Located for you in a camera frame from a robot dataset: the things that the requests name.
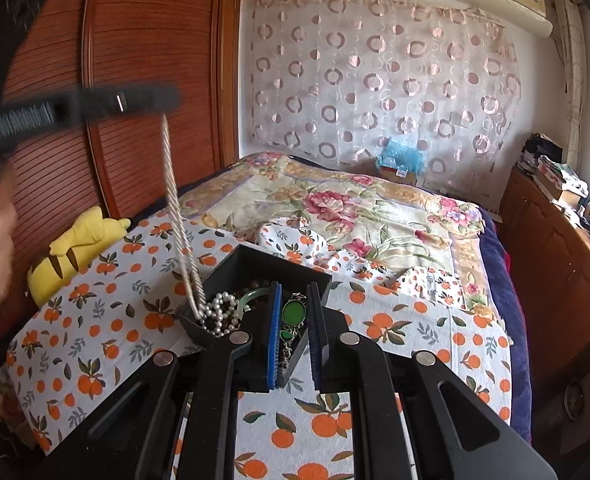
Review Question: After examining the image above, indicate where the small cardboard box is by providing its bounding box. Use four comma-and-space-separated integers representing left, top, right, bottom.
377, 165, 419, 187

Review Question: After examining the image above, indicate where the white patterned window curtain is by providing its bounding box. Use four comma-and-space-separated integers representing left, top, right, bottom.
554, 0, 584, 166

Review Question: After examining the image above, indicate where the green pendant necklace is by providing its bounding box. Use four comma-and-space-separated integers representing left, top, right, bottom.
277, 294, 309, 376

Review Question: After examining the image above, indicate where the yellow plush toy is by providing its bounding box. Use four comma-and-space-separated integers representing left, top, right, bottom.
28, 206, 132, 307

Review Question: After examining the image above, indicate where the floral blanket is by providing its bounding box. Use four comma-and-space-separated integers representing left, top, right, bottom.
177, 152, 500, 321

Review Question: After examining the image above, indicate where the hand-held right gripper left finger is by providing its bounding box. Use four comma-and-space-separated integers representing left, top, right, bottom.
40, 282, 282, 480

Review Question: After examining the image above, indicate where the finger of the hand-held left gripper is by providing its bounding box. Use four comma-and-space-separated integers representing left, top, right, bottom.
0, 84, 182, 148

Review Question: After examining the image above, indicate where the circle pattern sheer curtain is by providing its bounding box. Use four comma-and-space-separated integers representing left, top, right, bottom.
242, 0, 522, 196

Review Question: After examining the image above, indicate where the black jewelry box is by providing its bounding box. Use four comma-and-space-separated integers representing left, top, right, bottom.
175, 244, 334, 389

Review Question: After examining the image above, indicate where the pile of clothes and boxes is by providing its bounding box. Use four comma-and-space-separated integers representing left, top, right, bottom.
520, 132, 590, 207

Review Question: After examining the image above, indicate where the dark round pot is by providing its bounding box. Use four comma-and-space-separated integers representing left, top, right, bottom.
562, 380, 590, 424

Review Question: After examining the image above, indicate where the blue plastic bag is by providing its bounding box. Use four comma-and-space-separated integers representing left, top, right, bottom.
377, 137, 424, 176

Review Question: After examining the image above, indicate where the brown wooden wardrobe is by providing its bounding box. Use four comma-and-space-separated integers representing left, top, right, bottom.
0, 0, 242, 241

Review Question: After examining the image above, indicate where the silver rope chain necklace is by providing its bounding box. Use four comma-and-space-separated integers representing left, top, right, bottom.
161, 112, 207, 322

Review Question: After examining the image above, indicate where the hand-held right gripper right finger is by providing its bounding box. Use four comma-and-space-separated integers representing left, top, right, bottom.
306, 281, 558, 480

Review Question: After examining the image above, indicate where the brown wooden cabinet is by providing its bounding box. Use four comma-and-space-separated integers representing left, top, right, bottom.
497, 165, 590, 386

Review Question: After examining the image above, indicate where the pale green jade bangle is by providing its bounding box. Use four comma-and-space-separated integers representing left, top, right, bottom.
231, 286, 276, 327

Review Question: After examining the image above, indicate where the white pearl necklace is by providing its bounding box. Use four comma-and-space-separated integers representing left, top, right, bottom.
200, 292, 241, 337

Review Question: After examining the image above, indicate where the orange fruit print cloth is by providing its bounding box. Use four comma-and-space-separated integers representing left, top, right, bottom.
5, 210, 516, 480

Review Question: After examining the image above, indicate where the dark blue blanket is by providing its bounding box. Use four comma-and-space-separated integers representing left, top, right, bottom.
477, 202, 534, 441

